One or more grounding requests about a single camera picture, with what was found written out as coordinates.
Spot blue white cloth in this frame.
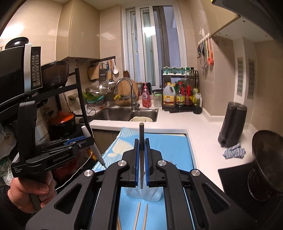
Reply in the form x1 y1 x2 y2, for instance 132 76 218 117
223 143 246 159

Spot microwave oven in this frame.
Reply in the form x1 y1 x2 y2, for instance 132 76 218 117
0 43 43 107

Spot person's left forearm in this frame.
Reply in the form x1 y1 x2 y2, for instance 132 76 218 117
0 186 30 230

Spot round wooden cutting board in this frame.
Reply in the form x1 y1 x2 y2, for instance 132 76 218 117
114 78 139 107

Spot white handled utensil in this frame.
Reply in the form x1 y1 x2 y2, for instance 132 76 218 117
81 126 106 166

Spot blue shell print mat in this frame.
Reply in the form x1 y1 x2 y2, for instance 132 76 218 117
92 126 196 230

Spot wall vent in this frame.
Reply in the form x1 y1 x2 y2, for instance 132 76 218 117
236 57 244 96
247 58 255 100

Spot clear plastic container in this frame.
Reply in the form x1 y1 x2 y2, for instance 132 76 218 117
126 170 164 202

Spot steel sink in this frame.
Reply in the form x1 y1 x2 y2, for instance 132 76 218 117
92 107 159 123

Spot steel bowl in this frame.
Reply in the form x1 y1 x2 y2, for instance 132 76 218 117
85 85 112 96

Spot black wok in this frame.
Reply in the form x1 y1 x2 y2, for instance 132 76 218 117
247 130 283 202

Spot printed plastic bag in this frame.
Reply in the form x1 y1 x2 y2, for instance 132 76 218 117
0 123 18 186

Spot white dish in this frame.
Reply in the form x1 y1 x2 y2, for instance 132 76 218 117
129 116 153 123

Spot orange lidded pot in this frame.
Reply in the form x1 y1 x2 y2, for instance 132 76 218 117
47 110 77 140

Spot black spice rack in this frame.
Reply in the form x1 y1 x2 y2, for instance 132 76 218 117
161 68 199 111

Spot black shelf rack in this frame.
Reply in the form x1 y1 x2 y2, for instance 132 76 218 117
0 67 94 142

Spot pink dish soap bottle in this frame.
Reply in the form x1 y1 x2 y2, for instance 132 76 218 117
142 82 152 108

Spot white sliding window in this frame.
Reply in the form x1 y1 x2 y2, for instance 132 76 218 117
122 3 189 89

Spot metal grater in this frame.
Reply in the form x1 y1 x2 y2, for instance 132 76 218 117
99 63 107 82

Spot small hanging cutting board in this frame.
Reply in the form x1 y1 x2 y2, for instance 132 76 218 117
88 65 100 81

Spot red sauce bottle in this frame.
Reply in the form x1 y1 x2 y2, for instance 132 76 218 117
185 85 193 106

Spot person's left hand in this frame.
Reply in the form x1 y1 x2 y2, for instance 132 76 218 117
7 170 57 210

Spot green oil bottle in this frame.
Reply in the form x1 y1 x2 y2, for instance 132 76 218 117
192 88 200 107

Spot hanging kitchen tools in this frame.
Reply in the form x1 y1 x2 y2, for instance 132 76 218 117
197 33 215 69

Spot chrome faucet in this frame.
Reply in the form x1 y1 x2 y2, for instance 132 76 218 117
114 77 140 111

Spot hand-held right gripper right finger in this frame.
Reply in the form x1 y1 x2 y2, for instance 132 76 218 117
145 138 257 230

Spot row of wooden chopsticks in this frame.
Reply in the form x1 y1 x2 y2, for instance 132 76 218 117
117 202 149 230

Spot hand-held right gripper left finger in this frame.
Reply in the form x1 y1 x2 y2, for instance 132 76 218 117
25 138 141 230

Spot green basin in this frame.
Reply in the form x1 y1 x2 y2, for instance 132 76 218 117
83 91 106 104

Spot oil jug with yellow label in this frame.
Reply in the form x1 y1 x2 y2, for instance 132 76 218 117
163 82 176 109

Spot row of spice jars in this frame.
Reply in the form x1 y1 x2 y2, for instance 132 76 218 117
163 66 195 75

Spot dark metal utensil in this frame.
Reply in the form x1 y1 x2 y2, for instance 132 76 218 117
139 123 145 189

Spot black electric kettle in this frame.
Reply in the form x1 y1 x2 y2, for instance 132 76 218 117
218 101 248 148

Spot dark bowl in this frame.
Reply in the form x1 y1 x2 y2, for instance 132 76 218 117
41 61 70 89

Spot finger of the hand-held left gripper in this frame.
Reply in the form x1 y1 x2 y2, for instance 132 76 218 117
43 141 93 153
41 135 89 147

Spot dark sauce bottle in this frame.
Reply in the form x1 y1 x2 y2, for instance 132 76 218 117
176 82 186 108

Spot black gas stove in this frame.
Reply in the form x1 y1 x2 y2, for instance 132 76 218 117
218 162 283 230

